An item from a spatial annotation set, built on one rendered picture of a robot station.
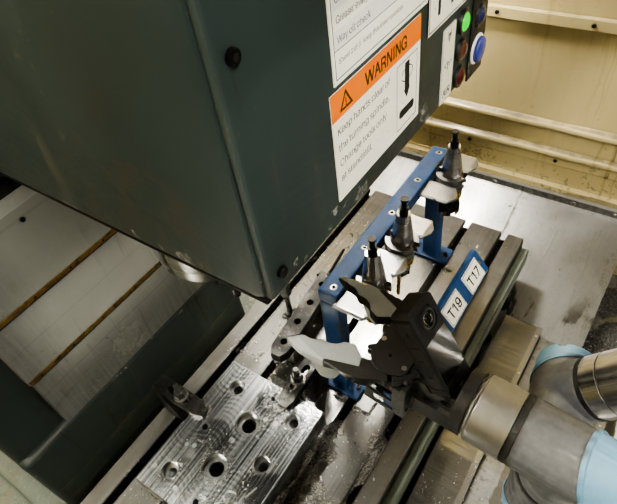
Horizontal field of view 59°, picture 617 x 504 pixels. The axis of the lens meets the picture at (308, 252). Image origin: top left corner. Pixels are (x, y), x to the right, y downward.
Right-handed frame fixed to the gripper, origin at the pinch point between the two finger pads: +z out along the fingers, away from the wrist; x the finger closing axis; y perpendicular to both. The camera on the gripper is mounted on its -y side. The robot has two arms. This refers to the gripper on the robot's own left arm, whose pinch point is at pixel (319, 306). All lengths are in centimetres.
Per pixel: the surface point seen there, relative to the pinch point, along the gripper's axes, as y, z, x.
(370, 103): -25.5, -3.6, 5.9
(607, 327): 79, -31, 81
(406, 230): 19.0, 6.4, 32.7
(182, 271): -5.2, 13.7, -7.7
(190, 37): -38.9, -3.3, -11.0
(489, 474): 68, -22, 22
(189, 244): -19.8, 3.0, -11.7
